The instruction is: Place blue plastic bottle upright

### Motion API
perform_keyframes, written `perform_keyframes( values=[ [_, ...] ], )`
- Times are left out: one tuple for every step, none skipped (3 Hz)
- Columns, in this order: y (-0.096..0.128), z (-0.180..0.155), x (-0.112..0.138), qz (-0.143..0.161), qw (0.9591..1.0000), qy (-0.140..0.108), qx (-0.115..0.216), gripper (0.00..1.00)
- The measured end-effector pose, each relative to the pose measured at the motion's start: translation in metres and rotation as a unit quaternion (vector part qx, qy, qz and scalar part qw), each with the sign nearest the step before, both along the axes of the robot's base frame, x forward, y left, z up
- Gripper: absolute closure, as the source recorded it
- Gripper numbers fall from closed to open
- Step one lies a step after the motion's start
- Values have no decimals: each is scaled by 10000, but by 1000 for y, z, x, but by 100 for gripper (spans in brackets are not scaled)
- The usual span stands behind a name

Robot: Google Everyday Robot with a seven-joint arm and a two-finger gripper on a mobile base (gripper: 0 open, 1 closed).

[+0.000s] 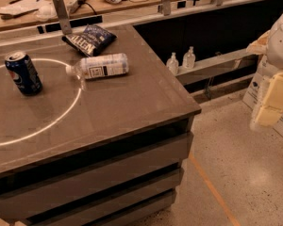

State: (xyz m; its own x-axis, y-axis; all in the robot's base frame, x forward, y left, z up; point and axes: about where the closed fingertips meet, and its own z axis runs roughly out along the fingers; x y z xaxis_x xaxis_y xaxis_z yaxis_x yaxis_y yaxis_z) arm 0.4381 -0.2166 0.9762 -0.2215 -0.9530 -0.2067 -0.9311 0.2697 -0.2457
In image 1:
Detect grey drawer cabinet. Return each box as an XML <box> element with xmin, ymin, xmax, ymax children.
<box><xmin>0</xmin><ymin>115</ymin><xmax>196</xmax><ymax>226</ymax></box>

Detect small clear sanitizer bottle right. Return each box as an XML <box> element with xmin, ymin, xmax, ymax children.
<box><xmin>182</xmin><ymin>46</ymin><xmax>195</xmax><ymax>69</ymax></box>

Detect clear plastic water bottle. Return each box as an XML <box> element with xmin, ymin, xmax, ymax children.
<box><xmin>66</xmin><ymin>53</ymin><xmax>129</xmax><ymax>80</ymax></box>

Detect blue Pepsi soda can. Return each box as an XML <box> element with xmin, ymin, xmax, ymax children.
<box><xmin>5</xmin><ymin>51</ymin><xmax>42</xmax><ymax>96</ymax></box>

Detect white papers on desk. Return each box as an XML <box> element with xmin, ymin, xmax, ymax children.
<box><xmin>0</xmin><ymin>0</ymin><xmax>41</xmax><ymax>15</ymax></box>

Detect grey power strip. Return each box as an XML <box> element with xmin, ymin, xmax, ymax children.
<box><xmin>66</xmin><ymin>0</ymin><xmax>86</xmax><ymax>14</ymax></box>

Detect grey metal bracket post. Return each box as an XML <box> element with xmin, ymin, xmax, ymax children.
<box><xmin>52</xmin><ymin>0</ymin><xmax>72</xmax><ymax>35</ymax></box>

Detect white face mask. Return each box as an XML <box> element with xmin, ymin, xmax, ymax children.
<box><xmin>36</xmin><ymin>4</ymin><xmax>57</xmax><ymax>21</ymax></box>

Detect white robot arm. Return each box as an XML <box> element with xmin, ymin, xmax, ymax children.
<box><xmin>246</xmin><ymin>13</ymin><xmax>283</xmax><ymax>130</ymax></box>

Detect dark blue chip bag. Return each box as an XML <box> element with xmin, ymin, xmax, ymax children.
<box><xmin>62</xmin><ymin>24</ymin><xmax>116</xmax><ymax>57</ymax></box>

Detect white Corovan cardboard box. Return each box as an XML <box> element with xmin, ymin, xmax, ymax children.
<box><xmin>242</xmin><ymin>56</ymin><xmax>283</xmax><ymax>137</ymax></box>

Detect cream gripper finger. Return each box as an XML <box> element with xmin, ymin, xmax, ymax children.
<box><xmin>263</xmin><ymin>72</ymin><xmax>283</xmax><ymax>111</ymax></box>
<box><xmin>250</xmin><ymin>105</ymin><xmax>283</xmax><ymax>131</ymax></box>

